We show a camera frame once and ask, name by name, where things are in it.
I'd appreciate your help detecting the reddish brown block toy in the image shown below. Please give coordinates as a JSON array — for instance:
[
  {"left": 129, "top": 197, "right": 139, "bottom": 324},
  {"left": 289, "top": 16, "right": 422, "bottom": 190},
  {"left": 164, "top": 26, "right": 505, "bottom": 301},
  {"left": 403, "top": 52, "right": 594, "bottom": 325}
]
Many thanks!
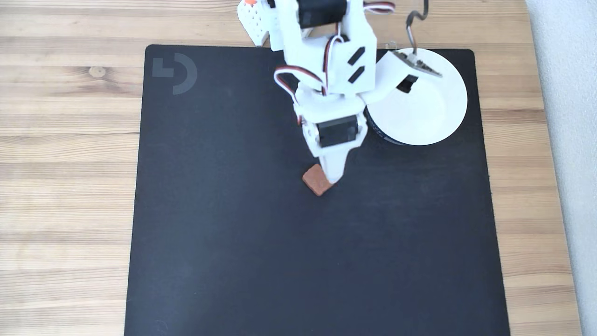
[{"left": 302, "top": 164, "right": 338, "bottom": 197}]

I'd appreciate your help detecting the red white black servo cable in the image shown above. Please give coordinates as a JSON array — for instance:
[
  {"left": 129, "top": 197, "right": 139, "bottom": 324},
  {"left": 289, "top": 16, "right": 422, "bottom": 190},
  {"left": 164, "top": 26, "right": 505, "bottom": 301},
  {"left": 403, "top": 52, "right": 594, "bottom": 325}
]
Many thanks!
[
  {"left": 273, "top": 65, "right": 328, "bottom": 106},
  {"left": 363, "top": 1, "right": 396, "bottom": 15}
]

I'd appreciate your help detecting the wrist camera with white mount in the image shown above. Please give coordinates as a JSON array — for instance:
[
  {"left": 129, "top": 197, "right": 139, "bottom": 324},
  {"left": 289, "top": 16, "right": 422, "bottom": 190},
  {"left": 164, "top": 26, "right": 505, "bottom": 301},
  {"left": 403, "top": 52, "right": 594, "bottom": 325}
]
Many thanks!
[{"left": 360, "top": 48, "right": 443, "bottom": 105}]

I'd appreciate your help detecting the grey camera cable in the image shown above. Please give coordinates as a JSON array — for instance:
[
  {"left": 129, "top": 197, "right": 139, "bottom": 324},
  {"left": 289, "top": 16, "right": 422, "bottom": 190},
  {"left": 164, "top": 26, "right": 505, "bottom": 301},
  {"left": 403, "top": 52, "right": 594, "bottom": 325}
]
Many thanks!
[{"left": 404, "top": 0, "right": 430, "bottom": 55}]

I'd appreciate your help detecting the white round plate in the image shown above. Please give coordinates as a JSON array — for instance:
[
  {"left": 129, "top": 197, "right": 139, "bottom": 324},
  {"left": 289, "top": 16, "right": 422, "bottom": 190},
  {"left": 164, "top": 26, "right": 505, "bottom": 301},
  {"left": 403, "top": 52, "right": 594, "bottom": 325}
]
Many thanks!
[{"left": 363, "top": 48, "right": 469, "bottom": 147}]

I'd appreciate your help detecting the black cloth desk mat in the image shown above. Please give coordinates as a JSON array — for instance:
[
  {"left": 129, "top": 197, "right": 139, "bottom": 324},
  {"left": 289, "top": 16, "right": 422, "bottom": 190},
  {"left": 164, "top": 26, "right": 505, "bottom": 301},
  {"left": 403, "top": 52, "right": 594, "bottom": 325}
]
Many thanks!
[{"left": 124, "top": 44, "right": 511, "bottom": 336}]

